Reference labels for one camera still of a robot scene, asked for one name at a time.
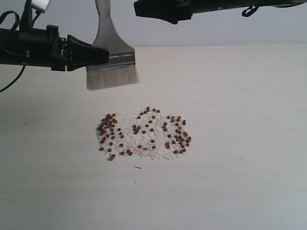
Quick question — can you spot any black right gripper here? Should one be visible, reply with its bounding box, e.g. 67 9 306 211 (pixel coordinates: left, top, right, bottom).
133 0 192 24

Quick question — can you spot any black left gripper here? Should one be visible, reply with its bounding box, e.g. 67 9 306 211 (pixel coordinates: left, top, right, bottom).
47 25 109 71

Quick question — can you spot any wooden paint brush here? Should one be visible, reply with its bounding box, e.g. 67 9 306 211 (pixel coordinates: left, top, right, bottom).
86 0 139 91

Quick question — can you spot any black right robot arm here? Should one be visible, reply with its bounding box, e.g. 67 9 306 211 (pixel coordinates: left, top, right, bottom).
133 0 306 24

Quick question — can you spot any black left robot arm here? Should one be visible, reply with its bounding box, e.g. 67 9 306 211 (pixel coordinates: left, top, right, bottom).
0 25 109 71

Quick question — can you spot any pile of rice and beans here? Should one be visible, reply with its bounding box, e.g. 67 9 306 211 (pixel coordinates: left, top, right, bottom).
96 106 192 161

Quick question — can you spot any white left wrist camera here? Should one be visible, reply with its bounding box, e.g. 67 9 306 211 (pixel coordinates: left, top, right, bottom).
31 0 51 13

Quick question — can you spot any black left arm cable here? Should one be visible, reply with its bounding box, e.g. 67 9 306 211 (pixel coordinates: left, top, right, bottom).
0 9 40 93

